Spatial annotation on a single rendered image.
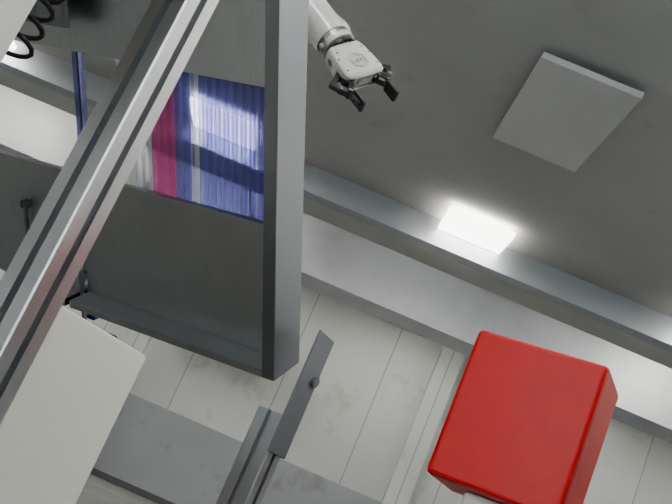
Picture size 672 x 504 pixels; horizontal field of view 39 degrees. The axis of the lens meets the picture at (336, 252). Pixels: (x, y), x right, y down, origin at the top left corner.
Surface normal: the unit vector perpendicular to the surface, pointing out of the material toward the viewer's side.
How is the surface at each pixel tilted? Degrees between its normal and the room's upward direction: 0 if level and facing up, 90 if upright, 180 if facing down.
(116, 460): 90
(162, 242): 134
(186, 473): 90
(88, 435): 90
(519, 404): 90
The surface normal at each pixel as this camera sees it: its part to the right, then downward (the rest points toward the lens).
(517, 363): -0.35, -0.40
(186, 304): -0.52, 0.32
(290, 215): 0.85, 0.24
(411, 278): 0.07, -0.26
